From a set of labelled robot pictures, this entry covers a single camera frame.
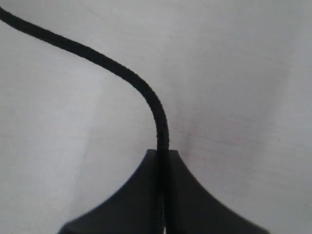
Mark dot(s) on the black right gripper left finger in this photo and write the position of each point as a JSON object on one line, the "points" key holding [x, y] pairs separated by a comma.
{"points": [[133, 209]]}

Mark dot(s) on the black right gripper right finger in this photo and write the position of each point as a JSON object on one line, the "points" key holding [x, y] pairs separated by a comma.
{"points": [[193, 210]]}

